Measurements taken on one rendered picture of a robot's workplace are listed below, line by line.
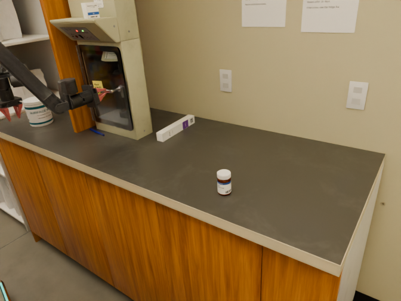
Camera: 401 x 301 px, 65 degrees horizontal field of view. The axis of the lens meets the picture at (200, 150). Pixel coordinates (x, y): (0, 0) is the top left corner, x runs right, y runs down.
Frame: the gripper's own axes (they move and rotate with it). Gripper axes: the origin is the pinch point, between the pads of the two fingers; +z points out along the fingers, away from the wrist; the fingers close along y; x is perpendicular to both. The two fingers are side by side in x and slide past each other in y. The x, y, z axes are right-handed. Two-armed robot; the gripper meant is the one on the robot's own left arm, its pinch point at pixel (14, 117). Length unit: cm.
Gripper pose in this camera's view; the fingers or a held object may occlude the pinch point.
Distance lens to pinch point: 177.3
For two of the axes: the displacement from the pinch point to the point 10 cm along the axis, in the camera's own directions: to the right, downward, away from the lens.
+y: 5.7, -4.0, 7.2
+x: -8.2, -2.1, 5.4
